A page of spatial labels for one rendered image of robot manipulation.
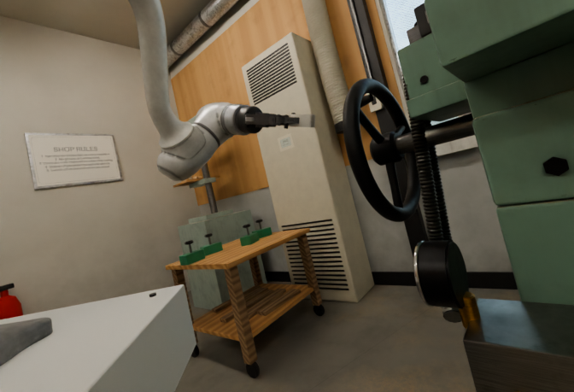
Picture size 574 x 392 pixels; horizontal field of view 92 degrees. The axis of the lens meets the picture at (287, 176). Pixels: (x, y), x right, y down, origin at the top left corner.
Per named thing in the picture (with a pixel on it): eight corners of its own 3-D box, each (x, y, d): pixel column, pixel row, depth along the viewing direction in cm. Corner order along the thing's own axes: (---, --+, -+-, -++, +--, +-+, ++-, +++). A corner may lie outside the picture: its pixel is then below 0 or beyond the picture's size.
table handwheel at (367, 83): (350, 231, 44) (415, 216, 65) (506, 218, 31) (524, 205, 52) (322, 66, 49) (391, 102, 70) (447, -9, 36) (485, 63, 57)
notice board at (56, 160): (122, 180, 268) (113, 134, 271) (123, 179, 267) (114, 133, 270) (34, 190, 218) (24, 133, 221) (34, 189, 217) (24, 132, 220)
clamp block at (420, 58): (433, 108, 57) (422, 66, 57) (517, 78, 48) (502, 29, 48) (408, 102, 46) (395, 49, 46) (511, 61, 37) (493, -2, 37)
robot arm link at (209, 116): (252, 122, 89) (226, 150, 83) (223, 121, 99) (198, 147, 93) (234, 93, 82) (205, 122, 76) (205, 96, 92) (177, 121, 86)
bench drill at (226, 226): (233, 283, 279) (200, 132, 288) (278, 287, 239) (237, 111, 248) (190, 306, 243) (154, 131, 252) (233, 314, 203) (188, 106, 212)
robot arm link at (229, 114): (245, 105, 85) (258, 104, 82) (245, 135, 87) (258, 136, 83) (220, 102, 79) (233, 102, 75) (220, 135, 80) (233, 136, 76)
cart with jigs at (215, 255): (264, 305, 205) (244, 220, 209) (330, 313, 170) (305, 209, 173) (183, 360, 154) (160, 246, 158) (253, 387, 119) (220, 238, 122)
